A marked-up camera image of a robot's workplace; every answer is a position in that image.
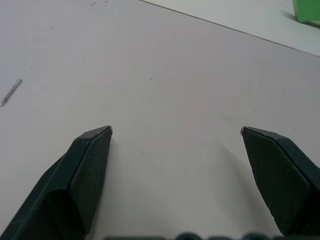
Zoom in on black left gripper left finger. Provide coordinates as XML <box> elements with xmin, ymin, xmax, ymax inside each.
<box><xmin>0</xmin><ymin>125</ymin><xmax>113</xmax><ymax>240</ymax></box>

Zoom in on green object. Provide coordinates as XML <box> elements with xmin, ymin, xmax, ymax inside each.
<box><xmin>291</xmin><ymin>0</ymin><xmax>320</xmax><ymax>24</ymax></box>

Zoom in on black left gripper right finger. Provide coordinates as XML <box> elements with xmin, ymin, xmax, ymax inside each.
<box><xmin>239</xmin><ymin>126</ymin><xmax>320</xmax><ymax>240</ymax></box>

